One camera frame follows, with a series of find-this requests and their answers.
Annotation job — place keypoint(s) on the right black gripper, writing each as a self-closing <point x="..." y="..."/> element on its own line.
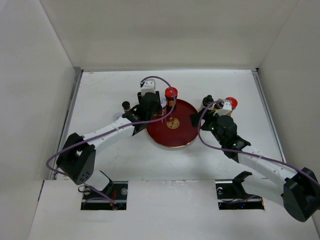
<point x="207" y="116"/>

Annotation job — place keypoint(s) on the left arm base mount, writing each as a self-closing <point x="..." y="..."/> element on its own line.
<point x="112" y="198"/>

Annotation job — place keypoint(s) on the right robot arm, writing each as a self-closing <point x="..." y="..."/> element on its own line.
<point x="297" y="190"/>

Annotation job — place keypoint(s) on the round red tray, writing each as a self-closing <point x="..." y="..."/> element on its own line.
<point x="176" y="130"/>

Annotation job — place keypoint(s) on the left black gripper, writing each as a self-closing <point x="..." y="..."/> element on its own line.
<point x="157" y="109"/>

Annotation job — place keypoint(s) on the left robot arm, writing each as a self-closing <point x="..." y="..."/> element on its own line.
<point x="78" y="163"/>

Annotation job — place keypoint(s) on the white-lid jar with red label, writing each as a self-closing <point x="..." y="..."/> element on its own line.
<point x="163" y="103"/>

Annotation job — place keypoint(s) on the black-cap white bottle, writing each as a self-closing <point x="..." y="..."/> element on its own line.
<point x="207" y="100"/>

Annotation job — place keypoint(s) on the small black-cap spice bottle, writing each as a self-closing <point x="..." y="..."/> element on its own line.
<point x="126" y="106"/>

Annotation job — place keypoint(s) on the beige-cap dark sauce bottle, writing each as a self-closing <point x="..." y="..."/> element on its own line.
<point x="218" y="105"/>

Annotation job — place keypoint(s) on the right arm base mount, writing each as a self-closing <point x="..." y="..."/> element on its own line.
<point x="231" y="194"/>

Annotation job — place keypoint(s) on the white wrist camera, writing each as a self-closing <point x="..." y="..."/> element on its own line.
<point x="226" y="109"/>
<point x="147" y="86"/>

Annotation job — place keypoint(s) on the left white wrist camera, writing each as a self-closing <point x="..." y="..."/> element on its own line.
<point x="147" y="86"/>

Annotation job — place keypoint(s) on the red-lid sauce jar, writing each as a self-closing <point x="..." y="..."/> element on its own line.
<point x="233" y="103"/>
<point x="170" y="93"/>

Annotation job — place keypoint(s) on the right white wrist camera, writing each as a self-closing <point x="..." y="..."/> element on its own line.
<point x="226" y="109"/>

